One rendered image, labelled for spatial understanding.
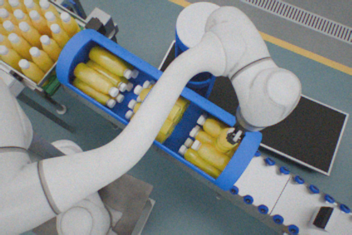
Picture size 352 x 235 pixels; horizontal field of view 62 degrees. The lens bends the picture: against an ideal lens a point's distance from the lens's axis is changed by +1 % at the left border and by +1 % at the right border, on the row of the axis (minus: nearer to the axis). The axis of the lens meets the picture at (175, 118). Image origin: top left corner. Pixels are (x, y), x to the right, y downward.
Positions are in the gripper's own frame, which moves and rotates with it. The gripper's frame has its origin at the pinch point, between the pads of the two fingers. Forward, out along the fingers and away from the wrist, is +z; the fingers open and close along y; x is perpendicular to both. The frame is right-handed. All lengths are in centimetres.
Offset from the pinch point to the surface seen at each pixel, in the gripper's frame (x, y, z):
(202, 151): 5.5, -6.6, 24.4
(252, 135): -7.5, 8.0, 17.3
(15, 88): 92, -27, 35
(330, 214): -51, 1, 30
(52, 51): 90, -3, 35
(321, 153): -71, 60, 122
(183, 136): 16.5, -2.0, 42.6
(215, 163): -1.7, -7.7, 24.3
